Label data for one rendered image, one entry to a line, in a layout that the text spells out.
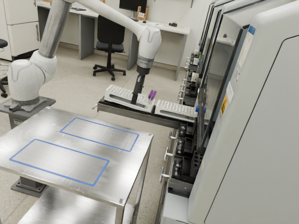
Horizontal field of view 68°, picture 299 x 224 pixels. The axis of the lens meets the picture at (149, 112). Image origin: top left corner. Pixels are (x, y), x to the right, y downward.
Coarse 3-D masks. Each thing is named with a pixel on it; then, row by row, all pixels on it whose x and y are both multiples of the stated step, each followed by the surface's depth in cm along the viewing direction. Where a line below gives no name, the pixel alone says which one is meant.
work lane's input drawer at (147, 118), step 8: (104, 96) 140; (96, 104) 143; (104, 104) 134; (112, 104) 134; (120, 104) 137; (112, 112) 135; (120, 112) 134; (128, 112) 133; (136, 112) 132; (144, 112) 132; (152, 112) 132; (144, 120) 133; (152, 120) 132; (160, 120) 131; (168, 120) 130; (176, 120) 130; (184, 120) 129; (176, 128) 131
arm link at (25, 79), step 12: (24, 60) 130; (12, 72) 125; (24, 72) 126; (36, 72) 133; (12, 84) 127; (24, 84) 128; (36, 84) 134; (12, 96) 132; (24, 96) 131; (36, 96) 137
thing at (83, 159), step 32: (32, 128) 101; (64, 128) 105; (96, 128) 109; (128, 128) 113; (0, 160) 82; (32, 160) 84; (64, 160) 87; (96, 160) 89; (128, 160) 92; (64, 192) 137; (96, 192) 76; (128, 192) 78
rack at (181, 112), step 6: (162, 102) 135; (168, 102) 136; (156, 108) 130; (162, 108) 129; (168, 108) 131; (174, 108) 132; (180, 108) 131; (186, 108) 133; (192, 108) 134; (162, 114) 131; (168, 114) 135; (174, 114) 136; (180, 114) 137; (186, 114) 127; (192, 114) 127; (186, 120) 129; (192, 120) 129
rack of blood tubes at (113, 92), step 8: (112, 88) 135; (120, 88) 138; (112, 96) 138; (120, 96) 131; (128, 96) 132; (144, 96) 137; (128, 104) 132; (136, 104) 133; (144, 104) 130; (152, 104) 130
